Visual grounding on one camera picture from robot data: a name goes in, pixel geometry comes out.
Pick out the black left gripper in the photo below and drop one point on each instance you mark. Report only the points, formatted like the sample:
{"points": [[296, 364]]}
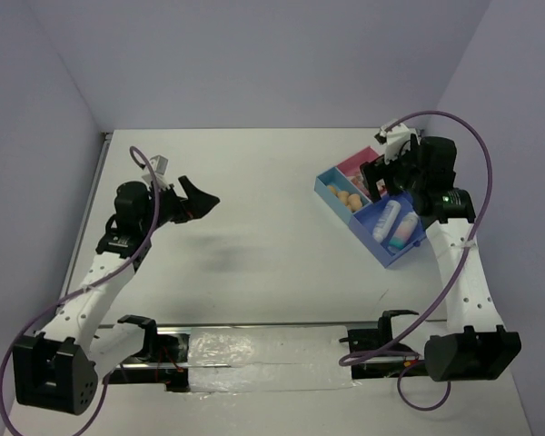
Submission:
{"points": [[196, 204]]}

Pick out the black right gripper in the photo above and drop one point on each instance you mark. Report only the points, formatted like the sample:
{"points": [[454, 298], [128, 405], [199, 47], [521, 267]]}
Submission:
{"points": [[377, 169]]}

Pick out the peach square compact box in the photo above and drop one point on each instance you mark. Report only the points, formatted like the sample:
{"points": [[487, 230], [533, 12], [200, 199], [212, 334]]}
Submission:
{"points": [[358, 181]]}

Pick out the white tube blue print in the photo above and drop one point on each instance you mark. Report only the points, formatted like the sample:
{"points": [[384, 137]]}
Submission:
{"points": [[386, 220]]}

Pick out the pink blue gradient bottle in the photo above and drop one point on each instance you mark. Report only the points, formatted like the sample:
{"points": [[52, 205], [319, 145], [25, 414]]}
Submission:
{"points": [[403, 232]]}

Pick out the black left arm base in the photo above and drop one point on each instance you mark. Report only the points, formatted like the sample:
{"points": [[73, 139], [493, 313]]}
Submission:
{"points": [[159, 358]]}

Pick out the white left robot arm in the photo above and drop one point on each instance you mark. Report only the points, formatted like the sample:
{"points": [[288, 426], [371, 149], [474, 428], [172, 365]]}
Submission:
{"points": [[58, 367]]}

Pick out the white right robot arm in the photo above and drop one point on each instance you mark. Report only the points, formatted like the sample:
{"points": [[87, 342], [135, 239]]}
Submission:
{"points": [[474, 345]]}

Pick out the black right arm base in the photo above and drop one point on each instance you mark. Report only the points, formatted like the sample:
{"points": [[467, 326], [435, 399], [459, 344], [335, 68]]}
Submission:
{"points": [[369, 354]]}

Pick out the light blue organizer bin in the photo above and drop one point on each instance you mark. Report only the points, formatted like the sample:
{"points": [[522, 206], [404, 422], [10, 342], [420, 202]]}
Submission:
{"points": [[335, 177]]}

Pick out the dark blue organizer bin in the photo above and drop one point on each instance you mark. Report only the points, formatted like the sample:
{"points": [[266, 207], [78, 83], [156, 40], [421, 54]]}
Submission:
{"points": [[380, 250]]}

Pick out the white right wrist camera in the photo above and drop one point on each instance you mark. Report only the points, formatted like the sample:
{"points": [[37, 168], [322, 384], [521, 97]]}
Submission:
{"points": [[396, 141]]}

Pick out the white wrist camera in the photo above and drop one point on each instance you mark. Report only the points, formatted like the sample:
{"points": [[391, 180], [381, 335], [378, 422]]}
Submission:
{"points": [[158, 168], [396, 141]]}

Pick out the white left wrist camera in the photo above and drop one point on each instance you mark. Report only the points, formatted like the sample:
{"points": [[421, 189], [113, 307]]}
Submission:
{"points": [[158, 168]]}

